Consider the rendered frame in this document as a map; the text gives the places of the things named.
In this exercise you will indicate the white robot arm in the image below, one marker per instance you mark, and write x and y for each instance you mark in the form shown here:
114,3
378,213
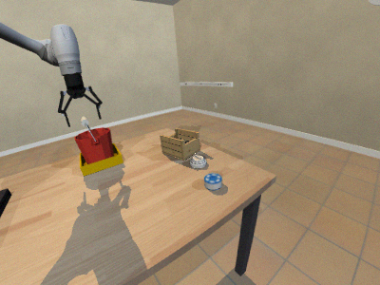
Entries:
62,45

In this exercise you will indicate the yellow shallow tray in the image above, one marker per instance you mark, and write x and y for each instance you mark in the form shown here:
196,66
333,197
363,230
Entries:
101,165

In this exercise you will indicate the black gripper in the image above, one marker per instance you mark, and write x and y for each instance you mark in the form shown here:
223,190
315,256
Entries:
75,89

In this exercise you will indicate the wooden slatted crate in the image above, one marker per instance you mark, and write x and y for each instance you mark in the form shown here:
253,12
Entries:
183,144

